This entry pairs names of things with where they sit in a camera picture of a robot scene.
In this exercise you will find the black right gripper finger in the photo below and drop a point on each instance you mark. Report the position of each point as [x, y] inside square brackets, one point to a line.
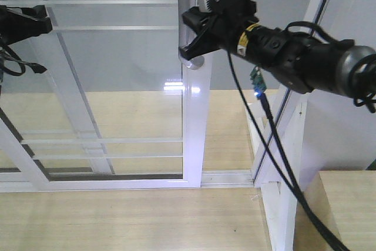
[202, 44]

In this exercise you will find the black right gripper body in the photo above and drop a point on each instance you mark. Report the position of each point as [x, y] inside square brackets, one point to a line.
[227, 24]

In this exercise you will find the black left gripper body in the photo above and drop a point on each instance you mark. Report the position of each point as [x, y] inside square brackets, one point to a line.
[22, 23]

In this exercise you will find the silver door handle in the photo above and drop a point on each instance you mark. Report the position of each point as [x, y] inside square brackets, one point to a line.
[186, 35]

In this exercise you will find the white framed sliding glass door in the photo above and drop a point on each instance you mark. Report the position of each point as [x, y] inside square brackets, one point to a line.
[161, 147]

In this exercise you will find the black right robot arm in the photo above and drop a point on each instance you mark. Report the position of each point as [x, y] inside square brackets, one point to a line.
[297, 60]

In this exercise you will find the white fixed glass door panel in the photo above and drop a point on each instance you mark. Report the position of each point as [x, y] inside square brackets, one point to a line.
[52, 109]

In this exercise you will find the green circuit board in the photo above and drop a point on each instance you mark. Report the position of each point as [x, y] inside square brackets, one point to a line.
[258, 82]

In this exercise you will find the white triangular support brace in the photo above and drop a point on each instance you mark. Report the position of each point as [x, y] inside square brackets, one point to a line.
[280, 205]

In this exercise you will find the light wooden base platform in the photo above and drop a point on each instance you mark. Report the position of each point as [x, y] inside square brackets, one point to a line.
[158, 219]

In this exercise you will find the aluminium floor track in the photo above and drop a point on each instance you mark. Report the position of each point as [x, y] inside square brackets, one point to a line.
[227, 179]

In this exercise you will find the light wooden box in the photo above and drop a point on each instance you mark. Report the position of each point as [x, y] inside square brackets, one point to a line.
[345, 202]

